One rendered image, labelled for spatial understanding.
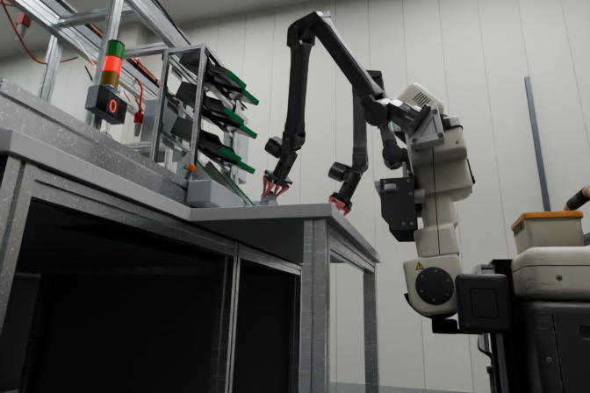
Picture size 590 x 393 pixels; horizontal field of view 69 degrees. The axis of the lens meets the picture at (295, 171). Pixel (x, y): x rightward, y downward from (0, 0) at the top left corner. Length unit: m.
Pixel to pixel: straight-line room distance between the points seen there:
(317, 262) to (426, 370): 3.57
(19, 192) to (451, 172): 1.14
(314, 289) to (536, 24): 4.76
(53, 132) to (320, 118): 4.29
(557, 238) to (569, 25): 4.20
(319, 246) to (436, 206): 0.60
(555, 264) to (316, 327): 0.60
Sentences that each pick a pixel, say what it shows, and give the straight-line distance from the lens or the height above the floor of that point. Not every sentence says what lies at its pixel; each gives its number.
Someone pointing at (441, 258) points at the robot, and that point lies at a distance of 1.32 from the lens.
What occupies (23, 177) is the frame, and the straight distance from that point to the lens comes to 0.66.
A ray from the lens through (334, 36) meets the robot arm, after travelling 1.40.
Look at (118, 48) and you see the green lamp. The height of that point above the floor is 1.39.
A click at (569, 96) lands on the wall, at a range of 5.01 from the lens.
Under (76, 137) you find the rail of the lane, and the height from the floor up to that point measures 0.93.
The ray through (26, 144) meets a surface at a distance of 0.66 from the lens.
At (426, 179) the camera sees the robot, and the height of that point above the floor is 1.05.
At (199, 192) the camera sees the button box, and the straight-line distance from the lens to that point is 1.11.
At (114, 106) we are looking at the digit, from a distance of 1.38.
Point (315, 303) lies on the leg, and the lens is 0.87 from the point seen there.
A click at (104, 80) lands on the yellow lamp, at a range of 1.40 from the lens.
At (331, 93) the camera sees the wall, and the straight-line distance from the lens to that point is 5.05.
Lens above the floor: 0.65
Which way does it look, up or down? 18 degrees up
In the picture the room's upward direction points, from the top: 2 degrees clockwise
